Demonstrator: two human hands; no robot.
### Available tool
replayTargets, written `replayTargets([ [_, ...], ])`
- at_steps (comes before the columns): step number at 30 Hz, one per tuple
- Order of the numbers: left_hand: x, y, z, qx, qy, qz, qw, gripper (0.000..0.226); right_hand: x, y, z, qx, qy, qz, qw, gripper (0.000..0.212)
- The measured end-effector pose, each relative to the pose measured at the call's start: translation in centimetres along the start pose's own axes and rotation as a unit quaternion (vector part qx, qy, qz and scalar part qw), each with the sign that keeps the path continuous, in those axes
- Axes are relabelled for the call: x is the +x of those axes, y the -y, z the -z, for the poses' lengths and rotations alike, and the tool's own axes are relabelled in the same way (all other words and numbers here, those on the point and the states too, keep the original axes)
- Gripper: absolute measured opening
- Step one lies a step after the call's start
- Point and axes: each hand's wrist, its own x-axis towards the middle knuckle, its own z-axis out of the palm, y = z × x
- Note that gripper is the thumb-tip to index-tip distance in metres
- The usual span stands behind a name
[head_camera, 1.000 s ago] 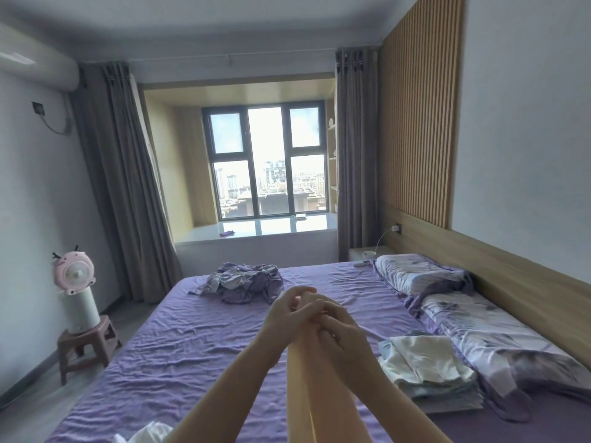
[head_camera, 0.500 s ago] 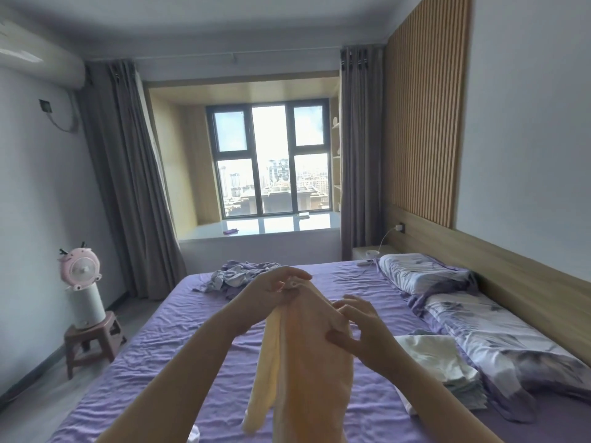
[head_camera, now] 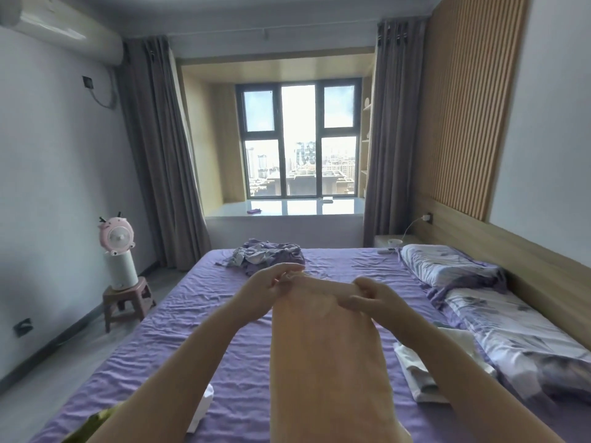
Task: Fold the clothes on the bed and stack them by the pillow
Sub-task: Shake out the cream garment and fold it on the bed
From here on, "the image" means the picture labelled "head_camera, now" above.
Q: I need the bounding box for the person's right hand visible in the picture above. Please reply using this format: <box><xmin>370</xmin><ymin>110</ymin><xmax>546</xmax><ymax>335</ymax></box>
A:
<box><xmin>342</xmin><ymin>276</ymin><xmax>429</xmax><ymax>345</ymax></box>

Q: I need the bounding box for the white air conditioner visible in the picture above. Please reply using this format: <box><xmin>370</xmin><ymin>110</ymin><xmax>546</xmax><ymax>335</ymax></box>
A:
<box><xmin>0</xmin><ymin>0</ymin><xmax>124</xmax><ymax>66</ymax></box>

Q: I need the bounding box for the purple sheet bed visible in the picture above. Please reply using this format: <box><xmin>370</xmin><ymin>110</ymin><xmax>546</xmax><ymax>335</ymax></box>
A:
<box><xmin>30</xmin><ymin>246</ymin><xmax>591</xmax><ymax>443</ymax></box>

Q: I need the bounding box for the white t-shirt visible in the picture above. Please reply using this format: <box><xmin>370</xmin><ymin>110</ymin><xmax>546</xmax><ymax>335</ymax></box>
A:
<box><xmin>186</xmin><ymin>383</ymin><xmax>215</xmax><ymax>434</ymax></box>

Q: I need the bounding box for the person's right forearm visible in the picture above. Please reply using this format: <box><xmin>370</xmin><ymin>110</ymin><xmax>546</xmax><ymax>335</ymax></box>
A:
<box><xmin>396</xmin><ymin>317</ymin><xmax>566</xmax><ymax>443</ymax></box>

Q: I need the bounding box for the floral pillow purple trim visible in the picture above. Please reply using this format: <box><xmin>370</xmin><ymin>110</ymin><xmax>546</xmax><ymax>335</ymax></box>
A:
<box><xmin>427</xmin><ymin>286</ymin><xmax>591</xmax><ymax>402</ymax></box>
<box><xmin>399</xmin><ymin>244</ymin><xmax>508</xmax><ymax>291</ymax></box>

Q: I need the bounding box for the wooden window shelf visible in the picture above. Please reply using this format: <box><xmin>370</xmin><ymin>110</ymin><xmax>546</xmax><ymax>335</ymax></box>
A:
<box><xmin>358</xmin><ymin>76</ymin><xmax>374</xmax><ymax>199</ymax></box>

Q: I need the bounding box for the green garment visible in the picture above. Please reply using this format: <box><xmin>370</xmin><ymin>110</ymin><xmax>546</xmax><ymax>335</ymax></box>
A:
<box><xmin>62</xmin><ymin>403</ymin><xmax>123</xmax><ymax>443</ymax></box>

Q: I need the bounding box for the grey curtain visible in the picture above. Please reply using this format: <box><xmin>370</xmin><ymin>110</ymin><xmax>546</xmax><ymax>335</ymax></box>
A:
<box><xmin>362</xmin><ymin>17</ymin><xmax>428</xmax><ymax>249</ymax></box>
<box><xmin>115</xmin><ymin>35</ymin><xmax>212</xmax><ymax>273</ymax></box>

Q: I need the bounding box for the person's left hand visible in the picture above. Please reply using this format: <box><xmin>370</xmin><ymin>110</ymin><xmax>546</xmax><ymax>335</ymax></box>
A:
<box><xmin>234</xmin><ymin>262</ymin><xmax>307</xmax><ymax>324</ymax></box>

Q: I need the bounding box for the grey air conditioner cable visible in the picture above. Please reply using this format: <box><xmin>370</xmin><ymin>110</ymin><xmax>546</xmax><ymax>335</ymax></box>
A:
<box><xmin>90</xmin><ymin>66</ymin><xmax>119</xmax><ymax>110</ymax></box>

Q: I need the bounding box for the dark framed window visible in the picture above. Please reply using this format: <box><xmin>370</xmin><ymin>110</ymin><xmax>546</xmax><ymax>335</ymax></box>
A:
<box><xmin>235</xmin><ymin>78</ymin><xmax>363</xmax><ymax>201</ymax></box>

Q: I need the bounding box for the pink fan white base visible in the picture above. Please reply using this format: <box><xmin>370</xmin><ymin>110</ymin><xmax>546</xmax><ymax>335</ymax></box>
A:
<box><xmin>97</xmin><ymin>210</ymin><xmax>139</xmax><ymax>291</ymax></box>

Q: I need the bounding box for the crumpled purple grey quilt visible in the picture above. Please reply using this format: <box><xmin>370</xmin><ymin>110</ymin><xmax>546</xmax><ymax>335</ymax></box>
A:
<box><xmin>215</xmin><ymin>238</ymin><xmax>307</xmax><ymax>278</ymax></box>

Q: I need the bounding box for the slatted wooden wall panel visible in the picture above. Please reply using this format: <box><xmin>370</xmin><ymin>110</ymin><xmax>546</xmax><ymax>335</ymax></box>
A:
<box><xmin>413</xmin><ymin>0</ymin><xmax>531</xmax><ymax>222</ymax></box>

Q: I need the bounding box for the brown plastic stool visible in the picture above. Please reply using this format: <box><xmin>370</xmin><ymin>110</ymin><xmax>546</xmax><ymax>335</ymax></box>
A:
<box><xmin>102</xmin><ymin>276</ymin><xmax>158</xmax><ymax>334</ymax></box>

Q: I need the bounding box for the low beige bedside table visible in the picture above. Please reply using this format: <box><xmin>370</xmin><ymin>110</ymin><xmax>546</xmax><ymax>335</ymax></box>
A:
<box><xmin>374</xmin><ymin>234</ymin><xmax>419</xmax><ymax>249</ymax></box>

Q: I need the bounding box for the person's left forearm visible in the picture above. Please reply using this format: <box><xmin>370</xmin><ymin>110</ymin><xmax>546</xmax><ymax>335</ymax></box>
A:
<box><xmin>87</xmin><ymin>299</ymin><xmax>259</xmax><ymax>443</ymax></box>

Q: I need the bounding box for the pale yellow garment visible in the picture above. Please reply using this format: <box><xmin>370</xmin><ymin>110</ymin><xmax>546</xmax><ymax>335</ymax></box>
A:
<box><xmin>269</xmin><ymin>271</ymin><xmax>412</xmax><ymax>443</ymax></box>

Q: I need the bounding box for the white bay window sill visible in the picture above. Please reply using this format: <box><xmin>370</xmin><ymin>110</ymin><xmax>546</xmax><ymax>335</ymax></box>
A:
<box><xmin>204</xmin><ymin>198</ymin><xmax>366</xmax><ymax>221</ymax></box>

